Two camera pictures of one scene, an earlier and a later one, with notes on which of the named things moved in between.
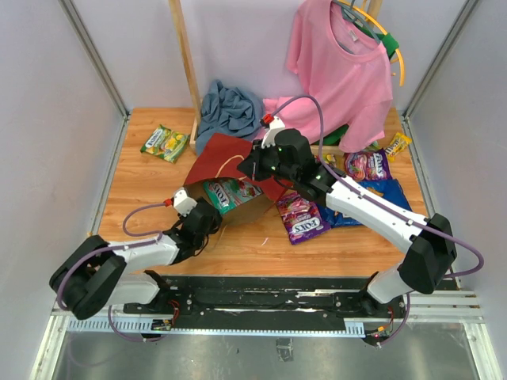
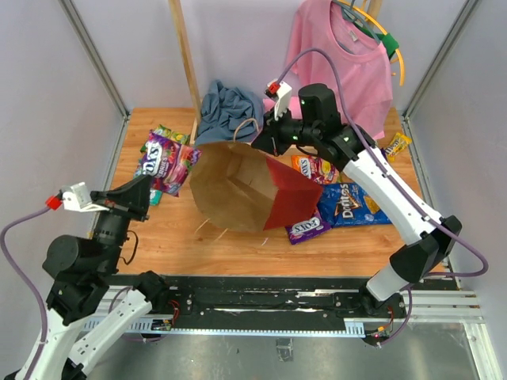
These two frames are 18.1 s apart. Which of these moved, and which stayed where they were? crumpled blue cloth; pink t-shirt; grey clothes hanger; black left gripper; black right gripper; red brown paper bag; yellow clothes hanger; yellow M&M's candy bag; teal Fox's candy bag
Moved: red brown paper bag; teal Fox's candy bag; black left gripper; black right gripper
Stayed: yellow M&M's candy bag; yellow clothes hanger; crumpled blue cloth; grey clothes hanger; pink t-shirt
